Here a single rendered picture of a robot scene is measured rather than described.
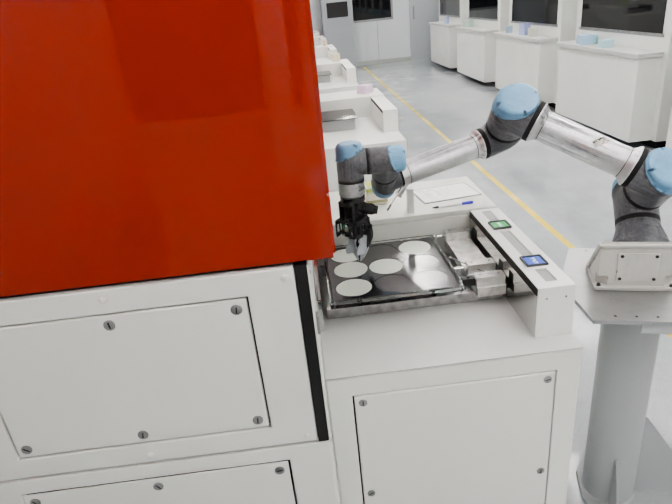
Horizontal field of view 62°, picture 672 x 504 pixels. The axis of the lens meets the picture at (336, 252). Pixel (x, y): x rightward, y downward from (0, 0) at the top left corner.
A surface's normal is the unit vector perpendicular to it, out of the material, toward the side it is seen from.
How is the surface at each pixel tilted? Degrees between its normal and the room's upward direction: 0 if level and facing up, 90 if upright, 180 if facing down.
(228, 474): 90
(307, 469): 90
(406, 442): 90
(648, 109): 90
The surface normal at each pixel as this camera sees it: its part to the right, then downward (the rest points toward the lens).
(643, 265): -0.21, 0.43
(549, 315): 0.08, 0.41
